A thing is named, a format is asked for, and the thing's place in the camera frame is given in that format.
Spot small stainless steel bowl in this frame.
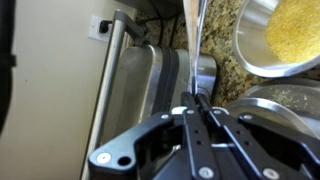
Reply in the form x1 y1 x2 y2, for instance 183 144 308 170
225 77 320 139
232 0 320 79

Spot black power plug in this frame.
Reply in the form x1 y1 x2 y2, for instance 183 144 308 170
98 19 114 35

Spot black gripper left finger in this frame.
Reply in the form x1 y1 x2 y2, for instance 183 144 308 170
88 92 219 180

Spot white wall outlet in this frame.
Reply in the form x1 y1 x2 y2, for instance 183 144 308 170
87 14 113 43

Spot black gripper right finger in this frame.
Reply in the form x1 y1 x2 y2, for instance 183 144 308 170
194 93 320 180

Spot yellow sugar heap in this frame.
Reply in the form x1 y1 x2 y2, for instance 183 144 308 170
264 0 320 64

